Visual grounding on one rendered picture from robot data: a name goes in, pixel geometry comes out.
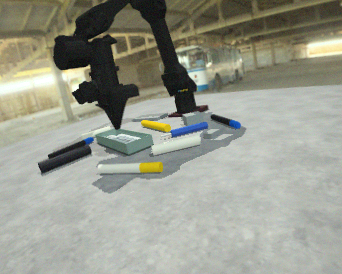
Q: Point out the dark grey cylinder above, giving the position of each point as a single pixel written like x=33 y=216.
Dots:
x=64 y=158

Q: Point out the blue stylus with grey tip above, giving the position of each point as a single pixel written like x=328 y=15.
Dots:
x=187 y=129

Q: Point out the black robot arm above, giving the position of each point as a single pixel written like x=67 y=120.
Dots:
x=75 y=51

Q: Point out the black marker with blue cap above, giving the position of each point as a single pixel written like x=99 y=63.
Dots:
x=72 y=147
x=226 y=121

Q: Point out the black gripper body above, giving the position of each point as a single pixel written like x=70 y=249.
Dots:
x=115 y=92

